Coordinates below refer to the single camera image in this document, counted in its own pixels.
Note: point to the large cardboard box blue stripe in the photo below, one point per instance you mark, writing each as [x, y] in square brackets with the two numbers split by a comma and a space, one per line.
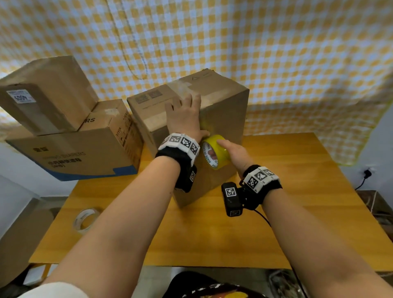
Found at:
[92, 144]

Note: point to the person's right forearm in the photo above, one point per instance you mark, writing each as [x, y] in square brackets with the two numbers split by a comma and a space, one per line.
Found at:
[310, 242]

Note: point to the person's left hand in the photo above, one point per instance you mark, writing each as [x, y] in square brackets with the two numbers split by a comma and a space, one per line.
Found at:
[183, 119]

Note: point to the yellow checkered cloth backdrop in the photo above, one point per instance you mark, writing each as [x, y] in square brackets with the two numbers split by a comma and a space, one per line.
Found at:
[276, 55]

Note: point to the yellow tape roll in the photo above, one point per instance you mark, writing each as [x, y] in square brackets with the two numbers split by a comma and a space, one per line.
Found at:
[221, 147]

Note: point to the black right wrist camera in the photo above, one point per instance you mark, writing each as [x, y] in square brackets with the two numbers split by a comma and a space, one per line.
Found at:
[231, 198]

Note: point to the white wall socket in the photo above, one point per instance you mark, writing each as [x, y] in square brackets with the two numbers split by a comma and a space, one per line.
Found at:
[372, 169]

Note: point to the person's black patterned clothing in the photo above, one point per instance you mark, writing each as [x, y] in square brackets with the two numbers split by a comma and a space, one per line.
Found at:
[208, 288]

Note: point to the person's left thumb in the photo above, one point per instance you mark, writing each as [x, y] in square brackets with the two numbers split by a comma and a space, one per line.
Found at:
[205, 134]

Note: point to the person's right thumb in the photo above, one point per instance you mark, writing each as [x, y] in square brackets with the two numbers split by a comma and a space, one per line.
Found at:
[223, 143]

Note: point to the clear tape roll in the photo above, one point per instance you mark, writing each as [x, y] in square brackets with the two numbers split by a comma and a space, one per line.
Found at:
[76, 219]

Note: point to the wristband with marker tags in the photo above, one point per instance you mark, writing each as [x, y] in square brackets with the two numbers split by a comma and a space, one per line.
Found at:
[184, 144]
[261, 179]

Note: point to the tall taped cardboard box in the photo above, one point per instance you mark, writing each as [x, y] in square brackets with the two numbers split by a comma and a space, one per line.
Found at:
[224, 107]

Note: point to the left wristband with marker tags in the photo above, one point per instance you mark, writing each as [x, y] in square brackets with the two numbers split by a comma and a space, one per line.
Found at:
[184, 144]

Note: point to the cardboard box with white label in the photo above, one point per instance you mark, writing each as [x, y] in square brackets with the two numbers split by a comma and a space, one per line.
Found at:
[52, 92]

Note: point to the person's left little finger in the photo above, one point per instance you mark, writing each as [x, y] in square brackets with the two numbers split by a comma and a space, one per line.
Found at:
[169, 108]

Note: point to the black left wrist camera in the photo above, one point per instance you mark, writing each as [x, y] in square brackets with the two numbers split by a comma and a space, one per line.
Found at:
[186, 179]

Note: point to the person's left forearm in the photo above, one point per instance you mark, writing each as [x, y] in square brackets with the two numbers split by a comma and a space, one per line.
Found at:
[122, 221]

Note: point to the person's left middle finger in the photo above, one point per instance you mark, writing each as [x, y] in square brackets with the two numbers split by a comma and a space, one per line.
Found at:
[188, 102]

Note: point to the person's white sleeve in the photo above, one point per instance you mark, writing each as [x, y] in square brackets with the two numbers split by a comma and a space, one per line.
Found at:
[55, 291]

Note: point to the person's right hand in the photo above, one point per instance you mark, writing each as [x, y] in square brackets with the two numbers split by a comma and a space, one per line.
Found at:
[238, 156]

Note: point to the right wristband with marker tags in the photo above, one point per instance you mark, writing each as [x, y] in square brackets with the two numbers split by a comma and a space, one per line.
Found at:
[261, 179]

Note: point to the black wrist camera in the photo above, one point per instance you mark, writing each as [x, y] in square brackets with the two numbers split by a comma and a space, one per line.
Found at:
[231, 198]
[186, 179]

